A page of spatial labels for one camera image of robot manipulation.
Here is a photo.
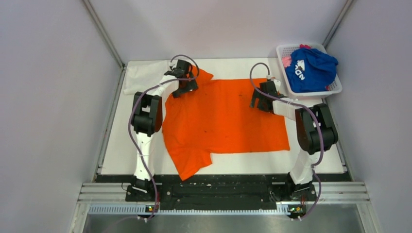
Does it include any orange t shirt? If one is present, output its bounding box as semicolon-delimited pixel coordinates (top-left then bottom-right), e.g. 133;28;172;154
162;70;290;180

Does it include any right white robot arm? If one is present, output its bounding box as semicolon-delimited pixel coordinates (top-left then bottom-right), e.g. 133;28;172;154
250;80;339;200

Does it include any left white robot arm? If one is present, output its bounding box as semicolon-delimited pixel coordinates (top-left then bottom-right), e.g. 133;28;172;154
125;54;200;201

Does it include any folded white t shirt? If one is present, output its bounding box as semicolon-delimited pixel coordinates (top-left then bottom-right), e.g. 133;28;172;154
123;60;169;95

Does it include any pink garment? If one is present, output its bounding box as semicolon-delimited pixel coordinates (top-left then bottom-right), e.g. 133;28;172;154
281;44;311;68

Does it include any white plastic basket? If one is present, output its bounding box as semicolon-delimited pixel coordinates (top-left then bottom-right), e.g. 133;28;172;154
276;43;343;100

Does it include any blue t shirt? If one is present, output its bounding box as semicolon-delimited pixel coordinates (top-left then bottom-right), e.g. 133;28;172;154
285;48;339;93

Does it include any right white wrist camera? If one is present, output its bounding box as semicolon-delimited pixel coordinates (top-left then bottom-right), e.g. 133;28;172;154
266;75;282;94

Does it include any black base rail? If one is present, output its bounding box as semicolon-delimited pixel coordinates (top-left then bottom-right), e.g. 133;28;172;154
95;173;353;213

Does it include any white cable duct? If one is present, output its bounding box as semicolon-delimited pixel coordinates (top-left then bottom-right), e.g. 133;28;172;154
88;203;303;216

